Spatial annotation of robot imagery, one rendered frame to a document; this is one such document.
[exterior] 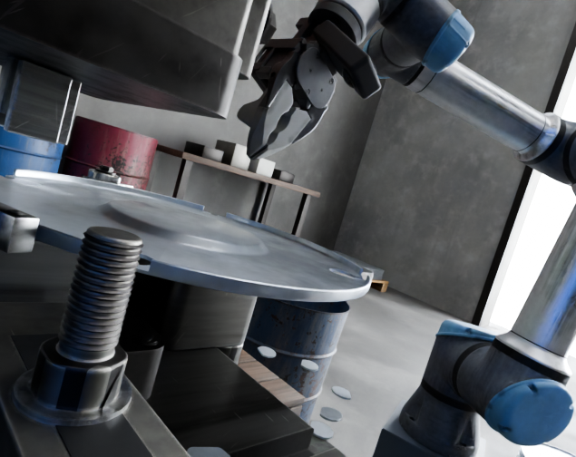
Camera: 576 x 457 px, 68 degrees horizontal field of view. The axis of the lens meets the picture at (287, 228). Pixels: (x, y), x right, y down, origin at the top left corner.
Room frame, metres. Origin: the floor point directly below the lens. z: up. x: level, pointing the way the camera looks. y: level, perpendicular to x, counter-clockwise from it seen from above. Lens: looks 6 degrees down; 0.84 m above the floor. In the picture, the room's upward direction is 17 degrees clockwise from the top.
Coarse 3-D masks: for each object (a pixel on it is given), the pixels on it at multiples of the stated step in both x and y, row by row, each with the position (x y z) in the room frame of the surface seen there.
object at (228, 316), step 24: (144, 264) 0.23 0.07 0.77; (144, 288) 0.30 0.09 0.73; (168, 288) 0.28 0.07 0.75; (192, 288) 0.28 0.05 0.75; (144, 312) 0.30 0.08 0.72; (168, 312) 0.28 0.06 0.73; (192, 312) 0.29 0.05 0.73; (216, 312) 0.30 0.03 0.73; (240, 312) 0.32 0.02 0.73; (168, 336) 0.28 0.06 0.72; (192, 336) 0.29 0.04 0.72; (216, 336) 0.31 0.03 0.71; (240, 336) 0.32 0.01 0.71
